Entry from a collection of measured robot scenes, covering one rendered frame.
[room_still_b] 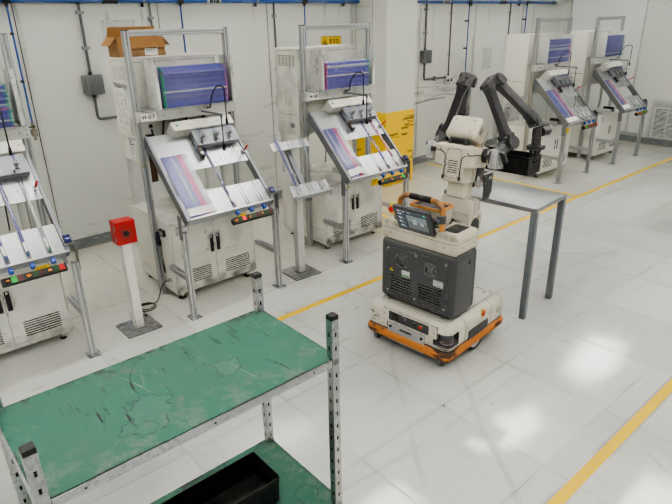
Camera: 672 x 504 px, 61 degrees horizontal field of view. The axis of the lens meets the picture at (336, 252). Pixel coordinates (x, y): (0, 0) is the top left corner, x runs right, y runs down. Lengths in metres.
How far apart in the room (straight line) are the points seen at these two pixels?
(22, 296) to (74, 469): 2.51
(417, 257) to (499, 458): 1.19
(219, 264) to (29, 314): 1.35
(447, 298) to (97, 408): 2.16
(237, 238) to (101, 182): 1.71
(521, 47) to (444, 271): 4.84
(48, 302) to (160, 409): 2.44
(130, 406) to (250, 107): 4.92
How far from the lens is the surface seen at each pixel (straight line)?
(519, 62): 7.76
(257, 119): 6.40
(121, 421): 1.70
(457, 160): 3.49
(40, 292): 4.02
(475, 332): 3.62
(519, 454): 3.01
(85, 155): 5.64
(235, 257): 4.54
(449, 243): 3.22
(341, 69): 5.07
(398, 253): 3.47
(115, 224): 3.82
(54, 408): 1.82
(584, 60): 8.97
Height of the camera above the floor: 1.94
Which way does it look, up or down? 22 degrees down
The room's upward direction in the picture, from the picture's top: 1 degrees counter-clockwise
